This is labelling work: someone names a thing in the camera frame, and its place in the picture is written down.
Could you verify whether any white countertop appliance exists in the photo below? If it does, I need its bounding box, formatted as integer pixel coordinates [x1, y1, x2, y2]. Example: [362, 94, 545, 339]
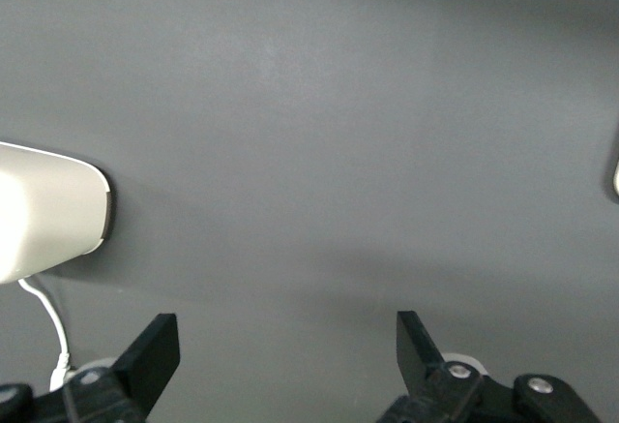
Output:
[0, 140, 118, 286]

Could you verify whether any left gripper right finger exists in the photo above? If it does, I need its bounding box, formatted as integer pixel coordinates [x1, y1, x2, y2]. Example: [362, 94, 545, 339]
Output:
[375, 310, 602, 423]

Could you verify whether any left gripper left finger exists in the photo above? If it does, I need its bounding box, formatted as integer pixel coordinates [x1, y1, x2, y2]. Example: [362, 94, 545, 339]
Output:
[61, 313, 182, 423]

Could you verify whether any white power cable with plug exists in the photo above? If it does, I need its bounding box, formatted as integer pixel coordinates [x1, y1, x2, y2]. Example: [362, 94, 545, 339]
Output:
[17, 276, 74, 394]

